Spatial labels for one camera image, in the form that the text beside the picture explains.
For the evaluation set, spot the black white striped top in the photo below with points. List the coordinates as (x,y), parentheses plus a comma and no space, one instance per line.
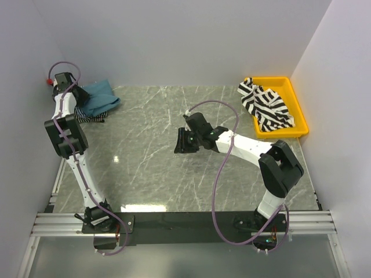
(266,106)

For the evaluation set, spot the teal blue tank top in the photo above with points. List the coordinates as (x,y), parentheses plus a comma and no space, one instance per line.
(101,100)

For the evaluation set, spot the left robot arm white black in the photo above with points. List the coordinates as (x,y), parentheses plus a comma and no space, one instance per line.
(70,143)

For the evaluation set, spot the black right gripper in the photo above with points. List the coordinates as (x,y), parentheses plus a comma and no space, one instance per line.
(182,146)

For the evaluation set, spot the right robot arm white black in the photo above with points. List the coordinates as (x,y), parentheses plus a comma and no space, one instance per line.
(279,166)

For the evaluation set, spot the dark striped folded top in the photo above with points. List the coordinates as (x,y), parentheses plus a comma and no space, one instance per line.
(81,117)

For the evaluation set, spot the yellow plastic tray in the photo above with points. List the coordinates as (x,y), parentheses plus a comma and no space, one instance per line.
(283,87)

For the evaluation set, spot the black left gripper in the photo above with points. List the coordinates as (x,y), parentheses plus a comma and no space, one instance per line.
(83,96)

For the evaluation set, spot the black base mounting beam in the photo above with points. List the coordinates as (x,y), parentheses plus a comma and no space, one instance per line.
(186,227)

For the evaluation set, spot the aluminium extrusion rail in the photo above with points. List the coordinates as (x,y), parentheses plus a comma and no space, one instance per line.
(296,222)

